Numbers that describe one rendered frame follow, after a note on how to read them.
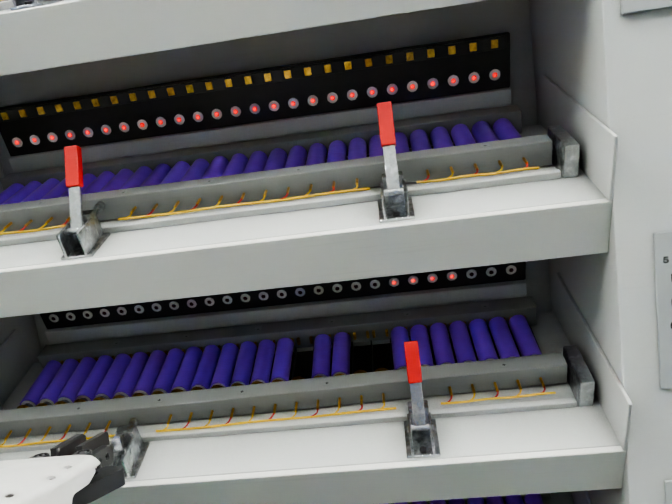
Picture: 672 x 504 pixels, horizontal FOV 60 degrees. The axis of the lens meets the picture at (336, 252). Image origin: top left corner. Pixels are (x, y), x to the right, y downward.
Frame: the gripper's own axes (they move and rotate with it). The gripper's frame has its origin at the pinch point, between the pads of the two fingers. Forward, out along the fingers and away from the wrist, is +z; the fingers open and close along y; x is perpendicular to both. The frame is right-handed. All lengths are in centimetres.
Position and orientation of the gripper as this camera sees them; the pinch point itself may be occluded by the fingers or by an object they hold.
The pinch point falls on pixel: (82, 459)
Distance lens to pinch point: 52.6
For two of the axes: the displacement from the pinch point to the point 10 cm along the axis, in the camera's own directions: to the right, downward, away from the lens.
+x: -1.1, -9.9, 0.2
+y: 9.9, -1.1, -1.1
